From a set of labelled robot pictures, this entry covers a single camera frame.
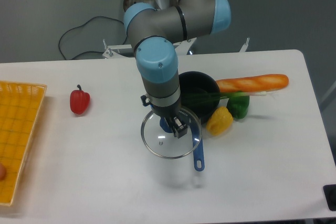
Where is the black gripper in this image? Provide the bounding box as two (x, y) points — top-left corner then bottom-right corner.
(151, 98), (187, 138)

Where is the glass pot lid blue knob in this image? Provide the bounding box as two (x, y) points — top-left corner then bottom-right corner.
(141, 107), (202, 159)

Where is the dark blue saucepan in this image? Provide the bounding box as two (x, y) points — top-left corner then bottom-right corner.
(179, 71), (219, 172)

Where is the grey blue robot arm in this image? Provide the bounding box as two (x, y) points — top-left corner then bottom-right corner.
(123, 0), (232, 137)

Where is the green onion stalk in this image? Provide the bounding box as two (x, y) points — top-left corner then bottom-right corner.
(182, 91), (271, 103)

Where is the yellow bell pepper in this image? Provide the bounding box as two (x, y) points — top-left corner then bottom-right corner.
(206, 106), (233, 136)

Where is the green bell pepper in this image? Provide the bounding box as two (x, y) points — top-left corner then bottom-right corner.
(226, 96), (250, 119)

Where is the red bell pepper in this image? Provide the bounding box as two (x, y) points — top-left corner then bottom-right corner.
(69, 84), (90, 115)

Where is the orange baguette bread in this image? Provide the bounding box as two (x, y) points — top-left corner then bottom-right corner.
(216, 74), (289, 92)

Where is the yellow woven basket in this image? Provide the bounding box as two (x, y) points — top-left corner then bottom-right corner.
(1, 81), (47, 206)

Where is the black device at table corner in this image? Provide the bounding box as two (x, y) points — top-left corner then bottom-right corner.
(323, 184), (336, 211)

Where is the pink object in basket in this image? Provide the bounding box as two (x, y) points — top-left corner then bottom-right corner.
(0, 163), (6, 180)

